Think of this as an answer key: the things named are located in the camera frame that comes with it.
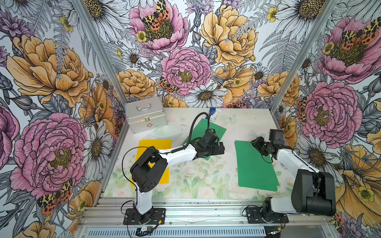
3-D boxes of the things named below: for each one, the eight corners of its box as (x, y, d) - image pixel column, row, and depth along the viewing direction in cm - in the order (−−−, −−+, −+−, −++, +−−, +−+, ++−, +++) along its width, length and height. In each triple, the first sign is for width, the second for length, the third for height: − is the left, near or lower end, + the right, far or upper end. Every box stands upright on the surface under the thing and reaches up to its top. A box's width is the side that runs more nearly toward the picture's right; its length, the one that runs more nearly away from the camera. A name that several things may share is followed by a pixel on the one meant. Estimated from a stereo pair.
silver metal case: (134, 136, 108) (125, 121, 95) (131, 115, 122) (124, 99, 109) (169, 127, 114) (166, 111, 101) (163, 107, 128) (159, 91, 115)
